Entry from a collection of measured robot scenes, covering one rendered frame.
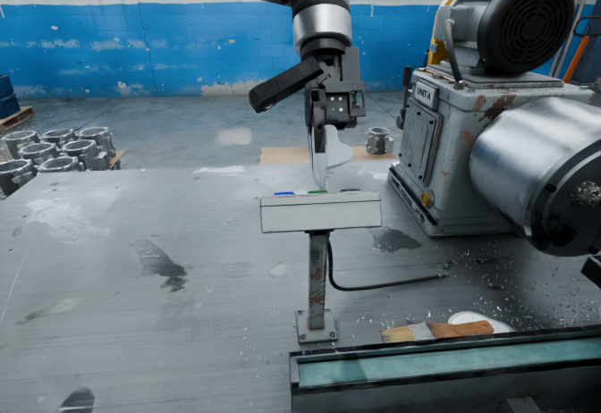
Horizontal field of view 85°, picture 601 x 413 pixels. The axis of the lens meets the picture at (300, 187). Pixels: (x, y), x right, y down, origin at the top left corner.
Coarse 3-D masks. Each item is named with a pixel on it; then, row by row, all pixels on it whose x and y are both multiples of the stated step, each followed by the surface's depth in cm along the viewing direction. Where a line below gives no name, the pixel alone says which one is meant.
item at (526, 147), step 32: (512, 128) 59; (544, 128) 54; (576, 128) 50; (480, 160) 64; (512, 160) 56; (544, 160) 51; (576, 160) 49; (480, 192) 67; (512, 192) 56; (544, 192) 51; (576, 192) 50; (512, 224) 59; (544, 224) 54; (576, 224) 55; (576, 256) 59
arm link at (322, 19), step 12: (300, 12) 48; (312, 12) 47; (324, 12) 46; (336, 12) 47; (348, 12) 49; (300, 24) 48; (312, 24) 47; (324, 24) 46; (336, 24) 47; (348, 24) 48; (300, 36) 48; (312, 36) 47; (324, 36) 47; (336, 36) 47; (348, 36) 48; (300, 48) 50
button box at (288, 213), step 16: (352, 192) 46; (368, 192) 46; (272, 208) 45; (288, 208) 45; (304, 208) 45; (320, 208) 46; (336, 208) 46; (352, 208) 46; (368, 208) 46; (272, 224) 45; (288, 224) 45; (304, 224) 45; (320, 224) 45; (336, 224) 46; (352, 224) 46; (368, 224) 46
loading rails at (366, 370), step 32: (320, 352) 42; (352, 352) 42; (384, 352) 42; (416, 352) 43; (448, 352) 43; (480, 352) 43; (512, 352) 43; (544, 352) 43; (576, 352) 43; (320, 384) 39; (352, 384) 40; (384, 384) 40; (416, 384) 41; (448, 384) 42; (480, 384) 42; (512, 384) 43; (544, 384) 44; (576, 384) 45
